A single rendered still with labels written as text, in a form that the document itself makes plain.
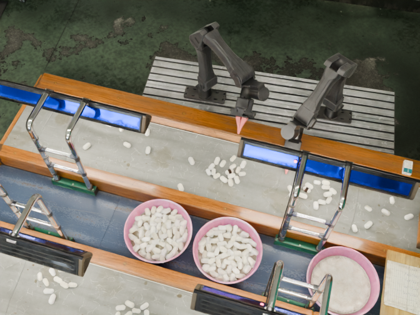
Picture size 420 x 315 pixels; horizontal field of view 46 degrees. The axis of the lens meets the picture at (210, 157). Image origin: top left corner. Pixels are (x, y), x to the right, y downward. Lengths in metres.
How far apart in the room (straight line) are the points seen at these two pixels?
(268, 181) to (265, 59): 1.55
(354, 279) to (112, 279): 0.91
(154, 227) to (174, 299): 0.30
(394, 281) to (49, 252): 1.22
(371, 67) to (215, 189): 1.85
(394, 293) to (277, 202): 0.55
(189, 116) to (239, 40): 1.46
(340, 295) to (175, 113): 1.03
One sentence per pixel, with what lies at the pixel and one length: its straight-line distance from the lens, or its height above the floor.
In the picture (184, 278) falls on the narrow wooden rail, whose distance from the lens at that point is 1.89.
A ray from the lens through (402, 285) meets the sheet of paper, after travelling 1.99.
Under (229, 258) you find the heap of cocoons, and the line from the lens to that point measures 1.94.
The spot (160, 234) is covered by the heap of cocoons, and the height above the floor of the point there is 0.74.
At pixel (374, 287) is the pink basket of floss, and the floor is 0.75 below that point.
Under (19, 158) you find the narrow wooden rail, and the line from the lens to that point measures 2.25.
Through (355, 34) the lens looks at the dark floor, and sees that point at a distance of 3.78.
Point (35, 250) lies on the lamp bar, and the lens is 1.66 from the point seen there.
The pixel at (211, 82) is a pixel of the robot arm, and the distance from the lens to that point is 2.28.
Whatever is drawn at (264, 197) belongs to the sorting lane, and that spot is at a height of 0.74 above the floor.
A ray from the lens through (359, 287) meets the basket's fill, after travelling 1.99.
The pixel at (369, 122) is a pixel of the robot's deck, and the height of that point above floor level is 0.67.
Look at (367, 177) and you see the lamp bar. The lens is 1.77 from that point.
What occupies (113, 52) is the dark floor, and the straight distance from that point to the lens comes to 3.57.
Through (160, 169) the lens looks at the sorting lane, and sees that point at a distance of 2.11.
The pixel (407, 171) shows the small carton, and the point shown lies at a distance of 2.20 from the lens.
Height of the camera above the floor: 2.56
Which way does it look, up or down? 59 degrees down
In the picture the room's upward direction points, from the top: straight up
